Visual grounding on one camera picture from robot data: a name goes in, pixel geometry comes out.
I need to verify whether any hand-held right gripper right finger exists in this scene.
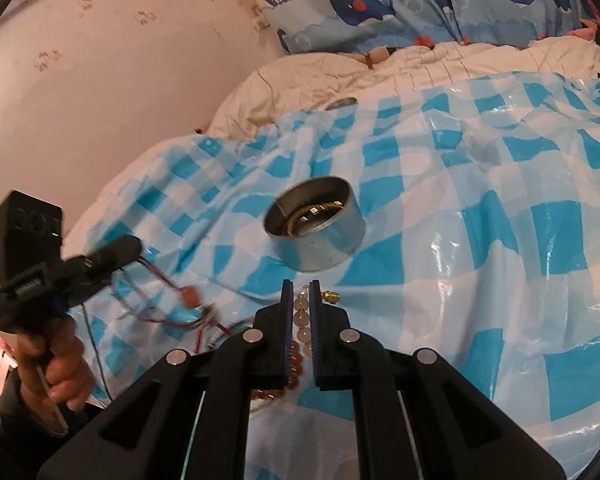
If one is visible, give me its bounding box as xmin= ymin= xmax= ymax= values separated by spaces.
xmin=310 ymin=280 xmax=566 ymax=480

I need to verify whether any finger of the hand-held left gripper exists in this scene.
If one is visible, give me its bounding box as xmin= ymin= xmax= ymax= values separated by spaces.
xmin=62 ymin=236 xmax=144 ymax=276
xmin=65 ymin=267 xmax=118 ymax=307

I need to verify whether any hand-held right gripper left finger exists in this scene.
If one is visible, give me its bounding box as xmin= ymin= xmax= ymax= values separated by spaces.
xmin=37 ymin=280 xmax=294 ymax=480

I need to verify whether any white bead bracelet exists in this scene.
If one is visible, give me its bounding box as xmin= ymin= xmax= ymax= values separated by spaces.
xmin=293 ymin=284 xmax=314 ymax=358

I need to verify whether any brown bead bracelet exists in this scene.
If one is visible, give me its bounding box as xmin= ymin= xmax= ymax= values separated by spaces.
xmin=251 ymin=341 xmax=302 ymax=405

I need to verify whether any red string necklace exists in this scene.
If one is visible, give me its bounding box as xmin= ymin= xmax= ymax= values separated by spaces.
xmin=112 ymin=255 xmax=253 ymax=357

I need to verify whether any round metal tin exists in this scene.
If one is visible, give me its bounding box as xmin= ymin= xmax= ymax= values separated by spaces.
xmin=263 ymin=176 xmax=367 ymax=273

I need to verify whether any gold bracelet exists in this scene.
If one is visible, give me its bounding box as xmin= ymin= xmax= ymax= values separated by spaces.
xmin=286 ymin=201 xmax=346 ymax=237

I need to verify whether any person's left forearm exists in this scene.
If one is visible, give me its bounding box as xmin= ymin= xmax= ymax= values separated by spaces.
xmin=0 ymin=370 xmax=106 ymax=480

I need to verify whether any person's left hand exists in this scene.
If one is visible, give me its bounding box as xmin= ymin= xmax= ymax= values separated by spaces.
xmin=16 ymin=317 xmax=97 ymax=411

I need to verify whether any blue checked plastic sheet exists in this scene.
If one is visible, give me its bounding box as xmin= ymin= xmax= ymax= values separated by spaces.
xmin=62 ymin=71 xmax=600 ymax=480

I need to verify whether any white quilt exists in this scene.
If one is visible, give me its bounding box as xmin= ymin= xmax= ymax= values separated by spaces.
xmin=65 ymin=36 xmax=600 ymax=241

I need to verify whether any tan and black object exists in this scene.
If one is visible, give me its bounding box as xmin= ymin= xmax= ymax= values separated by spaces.
xmin=362 ymin=47 xmax=399 ymax=69

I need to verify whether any whale print curtain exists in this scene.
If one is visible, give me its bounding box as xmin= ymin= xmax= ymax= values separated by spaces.
xmin=257 ymin=0 xmax=600 ymax=55

